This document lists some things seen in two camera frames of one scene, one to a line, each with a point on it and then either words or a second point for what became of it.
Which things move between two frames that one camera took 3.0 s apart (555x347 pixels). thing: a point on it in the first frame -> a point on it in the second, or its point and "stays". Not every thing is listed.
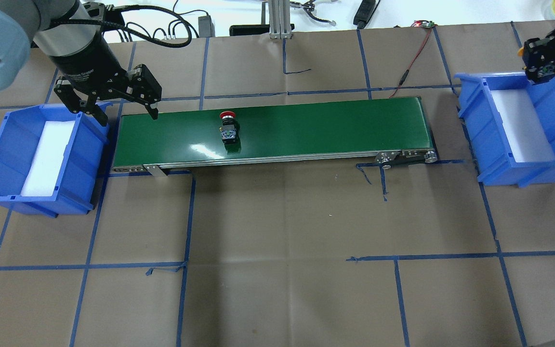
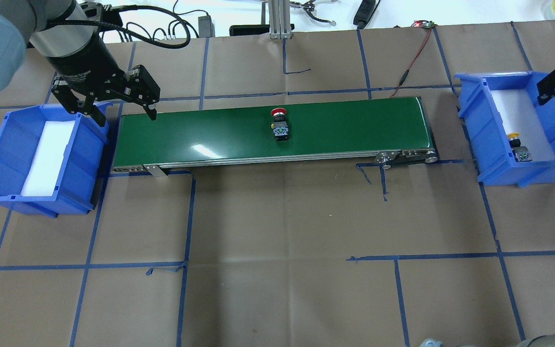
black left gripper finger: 146,89 stays
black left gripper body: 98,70 stays
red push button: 228,128 -> 279,126
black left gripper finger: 72,100 stays
